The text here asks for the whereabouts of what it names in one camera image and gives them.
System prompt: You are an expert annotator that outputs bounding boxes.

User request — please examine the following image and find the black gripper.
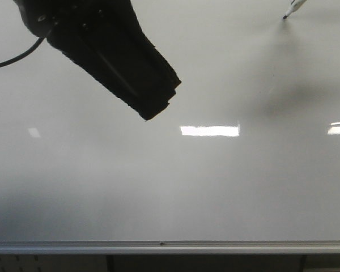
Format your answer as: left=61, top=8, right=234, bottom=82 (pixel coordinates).
left=16, top=1, right=181, bottom=120

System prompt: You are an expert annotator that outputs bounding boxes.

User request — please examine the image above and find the taped whiteboard marker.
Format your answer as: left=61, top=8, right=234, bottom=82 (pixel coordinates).
left=283, top=0, right=307, bottom=19

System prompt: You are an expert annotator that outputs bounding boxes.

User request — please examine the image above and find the white whiteboard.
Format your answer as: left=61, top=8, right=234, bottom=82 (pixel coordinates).
left=0, top=1, right=340, bottom=241

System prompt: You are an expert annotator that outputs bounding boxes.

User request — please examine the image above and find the grey perforated panel below board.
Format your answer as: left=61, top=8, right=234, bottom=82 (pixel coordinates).
left=0, top=254, right=108, bottom=272

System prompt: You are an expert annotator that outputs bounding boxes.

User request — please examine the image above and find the black cable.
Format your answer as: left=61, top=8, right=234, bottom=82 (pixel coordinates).
left=0, top=27, right=57, bottom=70

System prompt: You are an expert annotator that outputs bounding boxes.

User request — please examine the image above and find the aluminium whiteboard tray rail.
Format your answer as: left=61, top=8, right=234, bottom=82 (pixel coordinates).
left=0, top=240, right=340, bottom=255

